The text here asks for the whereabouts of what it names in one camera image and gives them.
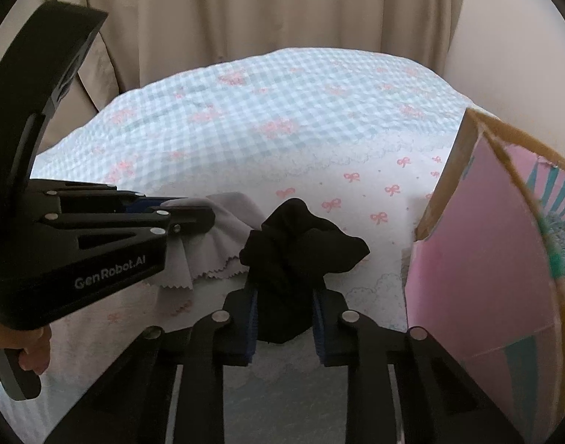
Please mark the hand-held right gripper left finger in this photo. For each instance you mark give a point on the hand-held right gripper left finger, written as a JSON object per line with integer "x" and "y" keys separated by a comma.
{"x": 250, "y": 333}

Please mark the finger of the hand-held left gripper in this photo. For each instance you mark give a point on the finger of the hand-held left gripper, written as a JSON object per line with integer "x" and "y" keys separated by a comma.
{"x": 190, "y": 222}
{"x": 144, "y": 204}

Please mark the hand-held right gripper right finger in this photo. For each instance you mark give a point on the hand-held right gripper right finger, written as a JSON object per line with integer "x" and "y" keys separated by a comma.
{"x": 318, "y": 337}

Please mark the light grey cloth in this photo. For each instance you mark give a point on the light grey cloth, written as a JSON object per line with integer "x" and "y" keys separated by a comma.
{"x": 227, "y": 240}

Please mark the black sock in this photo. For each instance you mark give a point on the black sock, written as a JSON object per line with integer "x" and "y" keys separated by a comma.
{"x": 301, "y": 259}

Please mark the pink printed cardboard box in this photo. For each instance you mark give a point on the pink printed cardboard box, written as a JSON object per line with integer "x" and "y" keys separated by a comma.
{"x": 476, "y": 263}

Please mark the person's left hand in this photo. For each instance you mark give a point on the person's left hand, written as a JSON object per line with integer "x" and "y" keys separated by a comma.
{"x": 35, "y": 354}

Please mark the checked blanket with pink bows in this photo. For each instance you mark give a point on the checked blanket with pink bows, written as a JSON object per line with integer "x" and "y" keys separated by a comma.
{"x": 287, "y": 101}

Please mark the beige curtain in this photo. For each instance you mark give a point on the beige curtain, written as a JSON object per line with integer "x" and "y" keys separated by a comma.
{"x": 264, "y": 9}

